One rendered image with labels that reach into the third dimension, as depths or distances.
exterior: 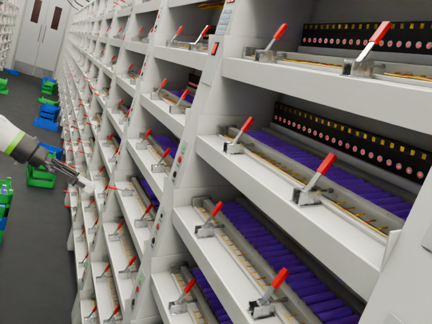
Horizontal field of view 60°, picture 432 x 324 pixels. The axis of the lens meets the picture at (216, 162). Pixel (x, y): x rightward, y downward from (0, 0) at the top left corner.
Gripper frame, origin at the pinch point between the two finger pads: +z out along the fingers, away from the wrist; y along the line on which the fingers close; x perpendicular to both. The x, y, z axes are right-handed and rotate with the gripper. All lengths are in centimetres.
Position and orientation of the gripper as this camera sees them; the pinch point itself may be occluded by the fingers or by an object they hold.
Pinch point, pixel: (85, 184)
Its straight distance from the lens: 144.0
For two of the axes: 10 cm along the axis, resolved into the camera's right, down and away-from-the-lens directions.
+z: 7.3, 5.5, 4.1
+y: 3.2, 2.5, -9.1
